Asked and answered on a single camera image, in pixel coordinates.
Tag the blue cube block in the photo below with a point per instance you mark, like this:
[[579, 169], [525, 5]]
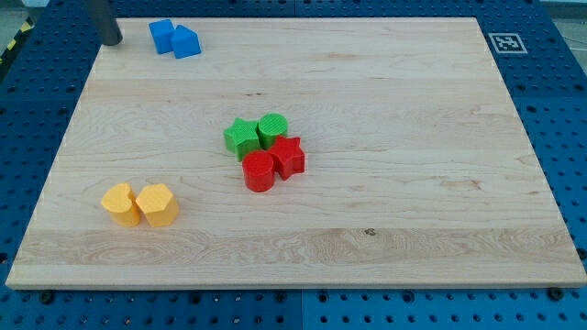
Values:
[[161, 32]]

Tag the red star block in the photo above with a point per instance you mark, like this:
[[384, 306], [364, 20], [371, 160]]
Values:
[[288, 156]]

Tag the wooden board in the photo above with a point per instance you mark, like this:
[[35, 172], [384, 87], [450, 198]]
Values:
[[418, 170]]

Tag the red cylinder block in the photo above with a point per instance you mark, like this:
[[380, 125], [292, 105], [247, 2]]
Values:
[[258, 171]]

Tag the green cylinder block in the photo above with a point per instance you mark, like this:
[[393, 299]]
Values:
[[271, 126]]

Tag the green star block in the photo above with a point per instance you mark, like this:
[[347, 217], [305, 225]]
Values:
[[241, 138]]

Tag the yellow hexagon block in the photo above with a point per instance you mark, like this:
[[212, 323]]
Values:
[[159, 205]]

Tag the blue triangular prism block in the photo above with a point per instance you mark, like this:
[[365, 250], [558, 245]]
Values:
[[185, 42]]

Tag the yellow heart block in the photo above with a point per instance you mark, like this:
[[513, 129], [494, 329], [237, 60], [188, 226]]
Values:
[[119, 202]]

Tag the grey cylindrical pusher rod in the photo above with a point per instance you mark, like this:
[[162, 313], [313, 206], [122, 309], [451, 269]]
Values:
[[102, 15]]

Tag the white fiducial marker tag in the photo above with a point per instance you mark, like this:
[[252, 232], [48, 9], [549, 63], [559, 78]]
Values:
[[507, 43]]

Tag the yellow black hazard tape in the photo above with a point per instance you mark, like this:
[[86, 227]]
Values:
[[16, 44]]

